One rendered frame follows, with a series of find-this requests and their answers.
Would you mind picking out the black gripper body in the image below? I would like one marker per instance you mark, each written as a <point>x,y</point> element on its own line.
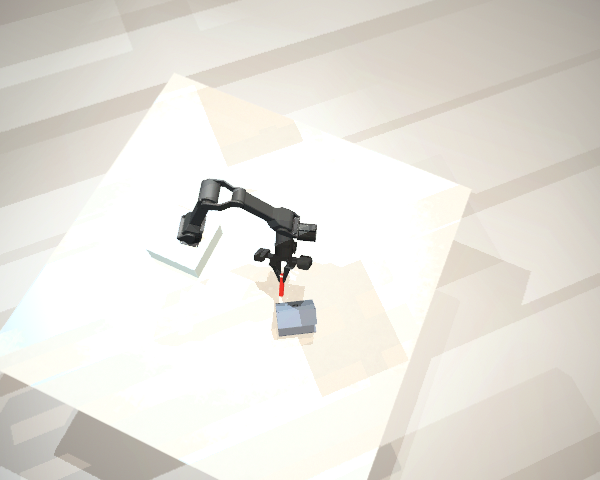
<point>283,252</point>

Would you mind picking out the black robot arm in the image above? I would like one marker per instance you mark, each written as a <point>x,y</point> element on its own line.
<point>283,221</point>

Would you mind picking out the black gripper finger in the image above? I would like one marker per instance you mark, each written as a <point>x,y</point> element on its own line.
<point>277,269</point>
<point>286,272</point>

